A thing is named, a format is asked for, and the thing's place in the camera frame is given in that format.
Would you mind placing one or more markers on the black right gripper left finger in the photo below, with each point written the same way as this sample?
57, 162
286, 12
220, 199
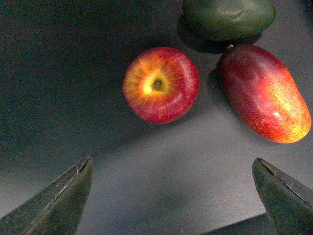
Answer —
56, 209

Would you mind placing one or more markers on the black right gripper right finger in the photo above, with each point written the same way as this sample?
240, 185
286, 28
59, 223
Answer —
288, 203

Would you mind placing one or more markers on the red yellow apple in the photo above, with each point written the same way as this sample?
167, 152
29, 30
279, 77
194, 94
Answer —
161, 85

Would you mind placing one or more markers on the red yellow mango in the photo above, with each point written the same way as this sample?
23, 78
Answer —
263, 93

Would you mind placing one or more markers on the black front display tray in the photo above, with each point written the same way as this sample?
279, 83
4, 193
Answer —
62, 64

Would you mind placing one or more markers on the green avocado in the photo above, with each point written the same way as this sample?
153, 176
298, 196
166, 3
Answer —
224, 20

